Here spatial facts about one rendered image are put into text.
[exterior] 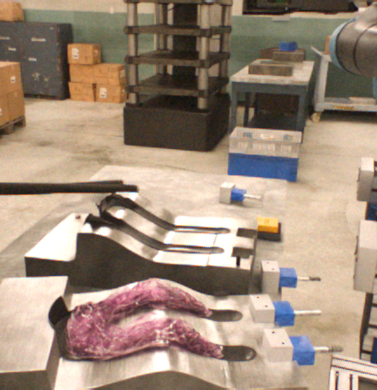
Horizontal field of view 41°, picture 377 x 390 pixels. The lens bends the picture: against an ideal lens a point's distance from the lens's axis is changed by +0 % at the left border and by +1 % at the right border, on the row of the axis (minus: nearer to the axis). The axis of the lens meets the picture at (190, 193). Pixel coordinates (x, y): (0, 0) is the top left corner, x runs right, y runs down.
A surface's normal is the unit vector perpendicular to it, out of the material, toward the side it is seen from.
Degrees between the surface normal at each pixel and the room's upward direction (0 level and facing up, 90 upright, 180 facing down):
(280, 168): 91
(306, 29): 90
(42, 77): 90
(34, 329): 0
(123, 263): 90
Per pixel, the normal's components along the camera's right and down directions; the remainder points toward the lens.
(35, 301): 0.03, -0.94
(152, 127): -0.25, 0.33
